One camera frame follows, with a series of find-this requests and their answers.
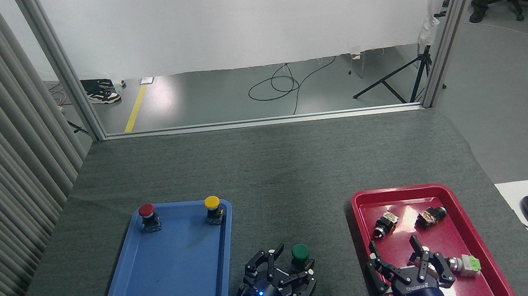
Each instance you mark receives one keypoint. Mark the green push button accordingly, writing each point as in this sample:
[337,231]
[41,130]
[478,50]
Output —
[300,253]

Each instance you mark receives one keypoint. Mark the black tripod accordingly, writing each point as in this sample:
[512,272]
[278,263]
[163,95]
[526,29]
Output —
[408,74]

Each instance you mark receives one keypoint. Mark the yellow push button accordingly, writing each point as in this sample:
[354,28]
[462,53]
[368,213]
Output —
[212,203]

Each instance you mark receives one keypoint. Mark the standing person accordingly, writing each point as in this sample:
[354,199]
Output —
[104,96]

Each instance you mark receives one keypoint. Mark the yellow floor tape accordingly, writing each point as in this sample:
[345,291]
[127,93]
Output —
[135,107]

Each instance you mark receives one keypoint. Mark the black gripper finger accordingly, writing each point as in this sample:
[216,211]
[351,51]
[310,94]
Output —
[303,286]
[436,265]
[262,263]
[385,270]

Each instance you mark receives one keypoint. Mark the red plastic tray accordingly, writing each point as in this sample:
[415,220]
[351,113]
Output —
[462,215]

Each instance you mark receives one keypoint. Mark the green-tipped silver switch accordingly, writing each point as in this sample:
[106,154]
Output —
[467,265]

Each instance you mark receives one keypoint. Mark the silver frame post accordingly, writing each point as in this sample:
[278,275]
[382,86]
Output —
[61,66]
[453,30]

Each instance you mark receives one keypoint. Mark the white backdrop curtain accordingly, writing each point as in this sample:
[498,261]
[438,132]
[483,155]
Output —
[240,18]

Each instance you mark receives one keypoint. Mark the black knob selector switch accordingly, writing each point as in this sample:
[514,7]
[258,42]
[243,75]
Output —
[384,224]

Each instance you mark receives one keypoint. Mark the blue plastic tray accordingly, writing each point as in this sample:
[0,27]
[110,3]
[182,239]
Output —
[178,265]

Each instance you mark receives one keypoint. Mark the black brass-backed switch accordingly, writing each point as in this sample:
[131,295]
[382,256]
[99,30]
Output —
[430,216]

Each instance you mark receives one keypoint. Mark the silver frame rail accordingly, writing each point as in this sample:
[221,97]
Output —
[261,122]

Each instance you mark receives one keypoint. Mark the red push button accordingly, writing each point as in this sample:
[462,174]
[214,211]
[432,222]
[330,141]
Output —
[147,211]

